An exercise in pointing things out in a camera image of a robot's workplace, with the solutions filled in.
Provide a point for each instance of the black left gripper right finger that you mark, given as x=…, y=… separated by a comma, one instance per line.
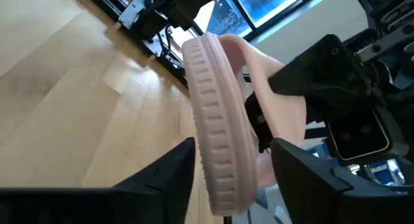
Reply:
x=323, y=201

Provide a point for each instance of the pink rubber slide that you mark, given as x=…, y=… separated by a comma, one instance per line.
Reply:
x=220, y=120

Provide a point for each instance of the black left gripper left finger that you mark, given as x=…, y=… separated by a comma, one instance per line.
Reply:
x=97, y=206

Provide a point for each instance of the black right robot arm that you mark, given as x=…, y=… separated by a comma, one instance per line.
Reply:
x=161, y=10

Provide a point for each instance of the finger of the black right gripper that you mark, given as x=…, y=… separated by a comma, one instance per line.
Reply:
x=260, y=123
x=326, y=75

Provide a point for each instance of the black aluminium table frame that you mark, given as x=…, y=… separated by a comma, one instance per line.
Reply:
x=110, y=4

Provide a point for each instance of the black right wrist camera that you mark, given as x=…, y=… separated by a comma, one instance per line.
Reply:
x=362, y=136

